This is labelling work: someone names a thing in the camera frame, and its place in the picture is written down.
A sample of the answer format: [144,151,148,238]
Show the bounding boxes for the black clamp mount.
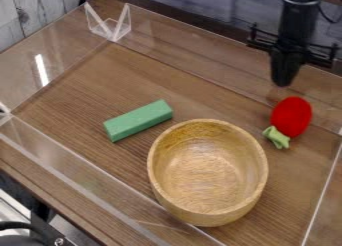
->
[0,211,79,246]

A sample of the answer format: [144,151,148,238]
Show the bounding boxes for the wooden oval bowl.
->
[148,119,269,227]

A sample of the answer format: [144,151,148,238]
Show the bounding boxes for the red plush fruit green stem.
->
[262,96,313,149]

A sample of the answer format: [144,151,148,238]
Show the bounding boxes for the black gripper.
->
[248,23,341,87]

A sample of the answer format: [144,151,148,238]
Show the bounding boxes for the clear acrylic tray enclosure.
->
[0,2,342,246]

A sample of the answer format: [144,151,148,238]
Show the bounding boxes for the green rectangular block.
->
[103,100,174,142]

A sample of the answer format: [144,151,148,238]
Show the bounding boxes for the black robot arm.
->
[248,0,341,87]

